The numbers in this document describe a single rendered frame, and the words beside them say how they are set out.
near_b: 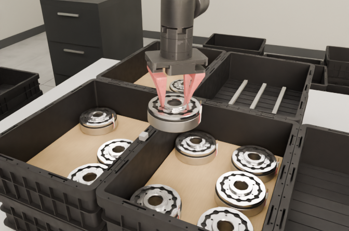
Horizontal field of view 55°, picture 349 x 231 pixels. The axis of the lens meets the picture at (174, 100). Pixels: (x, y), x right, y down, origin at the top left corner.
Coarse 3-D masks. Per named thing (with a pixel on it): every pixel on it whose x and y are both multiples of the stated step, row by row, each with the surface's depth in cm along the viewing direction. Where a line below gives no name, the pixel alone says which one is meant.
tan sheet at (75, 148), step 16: (128, 128) 94; (144, 128) 94; (64, 144) 87; (80, 144) 87; (96, 144) 87; (32, 160) 81; (48, 160) 81; (64, 160) 81; (80, 160) 81; (96, 160) 81; (64, 176) 76
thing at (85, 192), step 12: (84, 84) 96; (108, 84) 97; (120, 84) 96; (48, 108) 84; (24, 120) 79; (132, 144) 70; (0, 156) 67; (120, 156) 67; (12, 168) 65; (24, 168) 64; (36, 168) 64; (108, 168) 64; (36, 180) 63; (48, 180) 62; (60, 180) 61; (72, 180) 61; (96, 180) 61; (72, 192) 60; (84, 192) 58
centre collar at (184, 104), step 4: (168, 100) 65; (172, 100) 66; (176, 100) 66; (180, 100) 65; (184, 100) 65; (164, 104) 63; (184, 104) 64; (168, 108) 63; (172, 108) 62; (176, 108) 62; (180, 108) 63
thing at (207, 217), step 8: (216, 208) 64; (224, 208) 64; (200, 216) 62; (208, 216) 62; (216, 216) 62; (232, 216) 62; (240, 216) 62; (200, 224) 61; (208, 224) 60; (240, 224) 61; (248, 224) 60
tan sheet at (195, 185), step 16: (224, 144) 87; (176, 160) 81; (224, 160) 81; (160, 176) 76; (176, 176) 76; (192, 176) 76; (208, 176) 76; (192, 192) 72; (208, 192) 72; (272, 192) 72; (192, 208) 68; (208, 208) 68; (256, 224) 64
